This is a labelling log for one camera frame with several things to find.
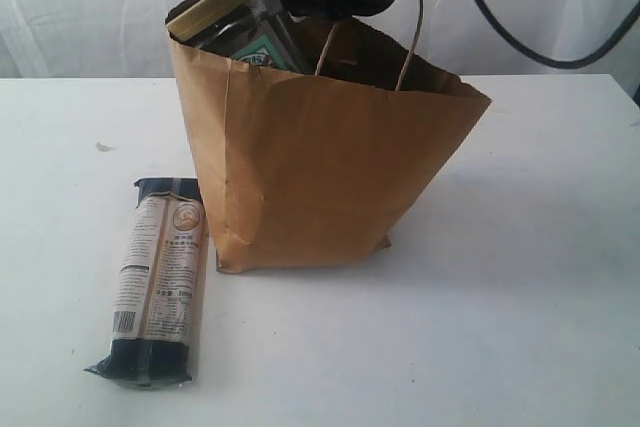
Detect black cable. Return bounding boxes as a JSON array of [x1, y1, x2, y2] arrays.
[[449, 0, 640, 69]]

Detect dark noodle packet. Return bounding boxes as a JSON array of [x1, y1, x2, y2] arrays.
[[86, 177, 206, 388]]

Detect large brown paper bag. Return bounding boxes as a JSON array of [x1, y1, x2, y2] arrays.
[[167, 12, 490, 273]]

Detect nut jar with yellow lid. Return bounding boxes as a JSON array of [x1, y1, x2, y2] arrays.
[[165, 0, 312, 74]]

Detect white paper scrap on table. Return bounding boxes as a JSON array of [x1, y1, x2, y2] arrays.
[[95, 142, 115, 153]]

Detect white backdrop curtain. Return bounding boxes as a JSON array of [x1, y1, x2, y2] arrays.
[[1, 0, 638, 78]]

